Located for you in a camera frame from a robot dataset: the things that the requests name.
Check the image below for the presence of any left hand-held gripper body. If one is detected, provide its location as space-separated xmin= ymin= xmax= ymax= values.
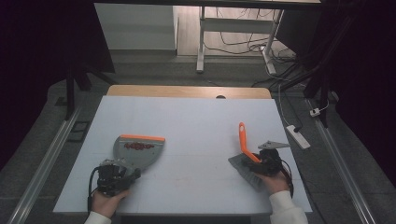
xmin=96 ymin=158 xmax=138 ymax=198

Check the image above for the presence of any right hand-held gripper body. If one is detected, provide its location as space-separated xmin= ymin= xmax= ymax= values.
xmin=248 ymin=140 xmax=291 ymax=177

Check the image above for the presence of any grey dustpan with orange edge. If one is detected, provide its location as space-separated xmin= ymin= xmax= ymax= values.
xmin=112 ymin=133 xmax=166 ymax=171

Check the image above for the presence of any grey brush with orange handle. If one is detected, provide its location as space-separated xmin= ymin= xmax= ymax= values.
xmin=227 ymin=121 xmax=265 ymax=191

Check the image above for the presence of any person's right hand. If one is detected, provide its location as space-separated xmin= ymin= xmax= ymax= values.
xmin=254 ymin=170 xmax=291 ymax=196

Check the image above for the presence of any person's left hand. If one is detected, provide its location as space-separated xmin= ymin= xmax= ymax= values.
xmin=91 ymin=188 xmax=132 ymax=219

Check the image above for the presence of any white power strip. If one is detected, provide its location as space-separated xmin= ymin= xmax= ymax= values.
xmin=286 ymin=124 xmax=312 ymax=150

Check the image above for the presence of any black floor plate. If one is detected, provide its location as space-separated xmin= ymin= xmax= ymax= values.
xmin=66 ymin=120 xmax=92 ymax=144

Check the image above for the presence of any pale blue table cover board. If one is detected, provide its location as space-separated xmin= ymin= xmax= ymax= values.
xmin=52 ymin=95 xmax=313 ymax=216

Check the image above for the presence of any black metal stand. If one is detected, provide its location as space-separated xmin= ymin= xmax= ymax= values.
xmin=63 ymin=60 xmax=110 ymax=121
xmin=278 ymin=18 xmax=353 ymax=129

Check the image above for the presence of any wooden table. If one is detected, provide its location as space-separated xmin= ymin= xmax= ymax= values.
xmin=106 ymin=84 xmax=273 ymax=100

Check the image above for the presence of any dark curtain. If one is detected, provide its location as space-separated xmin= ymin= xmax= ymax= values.
xmin=0 ymin=0 xmax=116 ymax=171
xmin=275 ymin=0 xmax=396 ymax=188

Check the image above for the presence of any white cabinet panel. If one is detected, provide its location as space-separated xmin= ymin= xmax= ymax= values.
xmin=93 ymin=3 xmax=177 ymax=51

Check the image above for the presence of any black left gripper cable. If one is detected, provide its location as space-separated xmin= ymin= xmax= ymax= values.
xmin=87 ymin=165 xmax=103 ymax=215

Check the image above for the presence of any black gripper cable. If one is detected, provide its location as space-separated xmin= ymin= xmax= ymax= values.
xmin=87 ymin=165 xmax=103 ymax=215
xmin=279 ymin=158 xmax=295 ymax=199

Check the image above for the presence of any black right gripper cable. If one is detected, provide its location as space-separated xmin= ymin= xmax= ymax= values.
xmin=279 ymin=158 xmax=295 ymax=199

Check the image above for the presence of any aluminium rail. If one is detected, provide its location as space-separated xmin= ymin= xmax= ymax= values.
xmin=7 ymin=105 xmax=82 ymax=224
xmin=305 ymin=98 xmax=378 ymax=224

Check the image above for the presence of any bundle of black floor cables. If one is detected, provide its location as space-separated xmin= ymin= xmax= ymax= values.
xmin=204 ymin=7 xmax=307 ymax=90

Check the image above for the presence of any white desk frame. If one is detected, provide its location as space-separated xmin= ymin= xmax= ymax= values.
xmin=195 ymin=6 xmax=285 ymax=76

